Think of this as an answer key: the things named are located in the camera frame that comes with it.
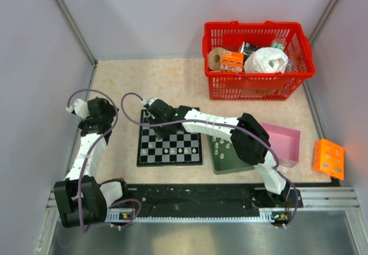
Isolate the black and grey chessboard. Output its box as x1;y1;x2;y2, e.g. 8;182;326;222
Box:
136;126;202;167

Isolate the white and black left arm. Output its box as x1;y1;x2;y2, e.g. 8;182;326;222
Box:
53;97;131;228

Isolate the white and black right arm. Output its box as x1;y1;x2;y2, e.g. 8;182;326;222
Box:
143;98;290;207

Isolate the red plastic shopping basket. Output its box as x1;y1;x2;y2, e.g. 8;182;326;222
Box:
202;21;316;101

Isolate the brown tape roll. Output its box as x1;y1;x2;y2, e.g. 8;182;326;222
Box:
208;47;225;71

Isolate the green plastic tray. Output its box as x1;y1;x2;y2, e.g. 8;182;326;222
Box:
207;136;254;175

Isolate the orange box in basket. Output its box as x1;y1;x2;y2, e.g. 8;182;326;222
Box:
220;51;244;73

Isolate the dark snack packet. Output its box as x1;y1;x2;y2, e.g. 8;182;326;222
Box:
238;41;260;56

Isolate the white plastic bag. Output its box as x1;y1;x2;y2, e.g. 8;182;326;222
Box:
243;47;289;74

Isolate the pink plastic box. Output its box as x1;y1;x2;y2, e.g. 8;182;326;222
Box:
261;122;301;168

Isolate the green patterned packet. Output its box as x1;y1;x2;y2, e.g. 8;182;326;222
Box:
270;37;287;51

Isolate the orange carton box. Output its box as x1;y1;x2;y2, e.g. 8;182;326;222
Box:
313;138;344;180

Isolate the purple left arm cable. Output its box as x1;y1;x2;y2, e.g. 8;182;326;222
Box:
66;89;142;234

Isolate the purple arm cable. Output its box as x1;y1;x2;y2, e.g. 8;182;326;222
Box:
120;92;300;229
66;89;142;234

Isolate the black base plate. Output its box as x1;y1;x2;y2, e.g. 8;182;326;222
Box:
122;183;303;218

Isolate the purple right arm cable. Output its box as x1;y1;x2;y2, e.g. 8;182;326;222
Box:
120;92;300;229

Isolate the aluminium frame rail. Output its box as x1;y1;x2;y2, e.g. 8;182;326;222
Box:
43;0;98;66

